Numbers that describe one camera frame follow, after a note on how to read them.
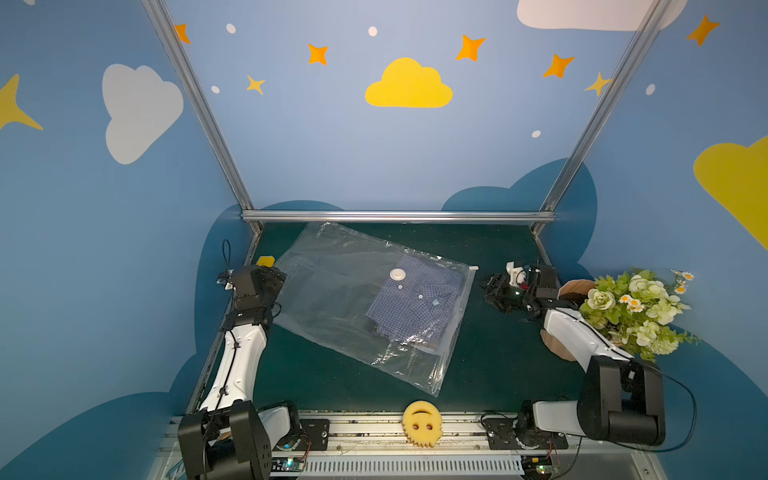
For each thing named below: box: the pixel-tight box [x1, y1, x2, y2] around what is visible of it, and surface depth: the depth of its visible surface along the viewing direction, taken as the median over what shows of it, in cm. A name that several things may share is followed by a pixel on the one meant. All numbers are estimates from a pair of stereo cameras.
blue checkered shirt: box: [366, 254, 463, 348], surface depth 95 cm
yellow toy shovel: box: [256, 255, 275, 268], surface depth 113 cm
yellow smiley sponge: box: [402, 400, 443, 448], surface depth 75 cm
